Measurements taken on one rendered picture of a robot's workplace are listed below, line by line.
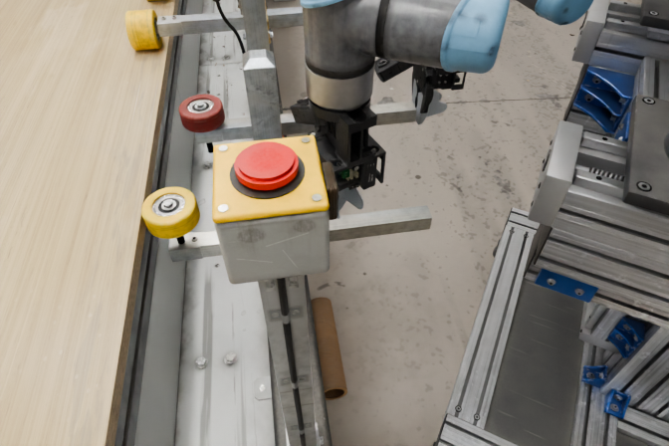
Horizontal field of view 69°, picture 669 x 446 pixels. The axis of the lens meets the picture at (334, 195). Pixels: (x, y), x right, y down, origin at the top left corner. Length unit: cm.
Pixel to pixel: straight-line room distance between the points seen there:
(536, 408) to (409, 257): 70
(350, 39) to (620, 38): 75
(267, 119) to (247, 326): 47
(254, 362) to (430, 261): 105
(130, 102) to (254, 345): 51
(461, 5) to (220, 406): 70
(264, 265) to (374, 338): 132
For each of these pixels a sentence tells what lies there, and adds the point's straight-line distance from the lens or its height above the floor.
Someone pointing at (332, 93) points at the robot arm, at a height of 115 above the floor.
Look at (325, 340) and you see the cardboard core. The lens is 153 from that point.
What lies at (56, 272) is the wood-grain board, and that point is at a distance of 75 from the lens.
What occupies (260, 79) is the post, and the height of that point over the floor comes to 114.
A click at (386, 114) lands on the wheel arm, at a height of 86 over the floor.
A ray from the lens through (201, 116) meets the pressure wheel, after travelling 92.
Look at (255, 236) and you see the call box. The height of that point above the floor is 120.
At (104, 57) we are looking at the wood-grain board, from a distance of 119.
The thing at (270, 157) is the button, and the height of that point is 123.
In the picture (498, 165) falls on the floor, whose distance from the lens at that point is 227.
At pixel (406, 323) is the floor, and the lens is 167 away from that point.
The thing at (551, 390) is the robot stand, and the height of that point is 21.
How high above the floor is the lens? 143
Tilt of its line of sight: 45 degrees down
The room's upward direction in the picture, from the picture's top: straight up
